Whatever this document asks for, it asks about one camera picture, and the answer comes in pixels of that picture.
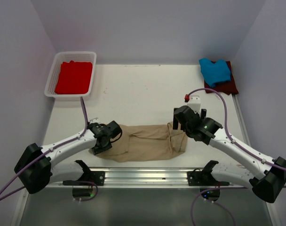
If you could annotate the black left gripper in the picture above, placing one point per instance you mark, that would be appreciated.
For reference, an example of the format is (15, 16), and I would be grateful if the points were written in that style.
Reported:
(96, 149)

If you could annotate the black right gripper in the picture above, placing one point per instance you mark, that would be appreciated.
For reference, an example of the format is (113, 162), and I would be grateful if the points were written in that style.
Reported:
(175, 124)

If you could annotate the beige t shirt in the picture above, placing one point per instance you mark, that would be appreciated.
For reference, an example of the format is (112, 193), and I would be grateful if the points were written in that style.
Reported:
(147, 143)

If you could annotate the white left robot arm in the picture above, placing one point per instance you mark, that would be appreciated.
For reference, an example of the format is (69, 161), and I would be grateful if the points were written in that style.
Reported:
(40, 166)

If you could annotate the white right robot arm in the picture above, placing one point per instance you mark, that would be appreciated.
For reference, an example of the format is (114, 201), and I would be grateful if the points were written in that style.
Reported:
(263, 174)

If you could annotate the dark red folded t shirt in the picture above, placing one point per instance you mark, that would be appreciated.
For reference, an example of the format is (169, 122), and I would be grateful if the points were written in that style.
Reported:
(228, 87)

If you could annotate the blue folded t shirt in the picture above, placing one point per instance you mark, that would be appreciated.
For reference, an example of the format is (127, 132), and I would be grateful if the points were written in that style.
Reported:
(214, 73)

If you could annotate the white plastic basket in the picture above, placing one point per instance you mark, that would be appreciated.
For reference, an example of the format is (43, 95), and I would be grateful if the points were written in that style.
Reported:
(76, 56)

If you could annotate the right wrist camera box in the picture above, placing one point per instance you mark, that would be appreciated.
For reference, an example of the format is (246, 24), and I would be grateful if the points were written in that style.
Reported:
(194, 102)

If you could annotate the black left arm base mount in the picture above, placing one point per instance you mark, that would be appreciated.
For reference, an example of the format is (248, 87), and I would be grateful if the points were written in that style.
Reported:
(97, 177)

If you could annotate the aluminium table edge rail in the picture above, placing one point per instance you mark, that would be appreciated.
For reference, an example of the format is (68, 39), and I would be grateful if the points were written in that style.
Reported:
(145, 176)

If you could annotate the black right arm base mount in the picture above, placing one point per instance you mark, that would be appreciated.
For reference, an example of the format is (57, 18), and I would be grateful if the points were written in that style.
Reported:
(203, 177)

